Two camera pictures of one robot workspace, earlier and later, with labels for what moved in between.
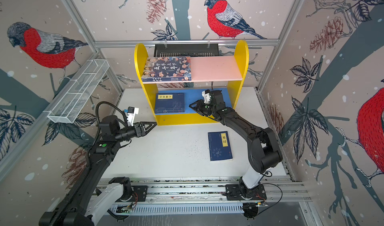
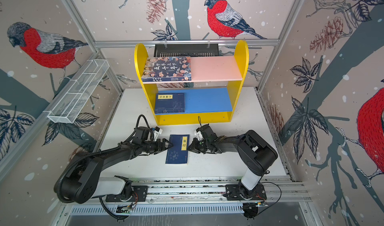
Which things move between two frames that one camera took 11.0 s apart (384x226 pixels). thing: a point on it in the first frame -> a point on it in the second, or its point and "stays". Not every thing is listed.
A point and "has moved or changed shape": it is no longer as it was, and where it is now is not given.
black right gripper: (202, 104) -> (195, 147)
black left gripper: (139, 128) -> (159, 148)
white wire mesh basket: (77, 91) stays
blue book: (219, 146) has moved or changed shape
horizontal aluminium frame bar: (186, 42) stays
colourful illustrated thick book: (167, 69) stays
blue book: (169, 103) stays
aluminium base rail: (207, 196) stays
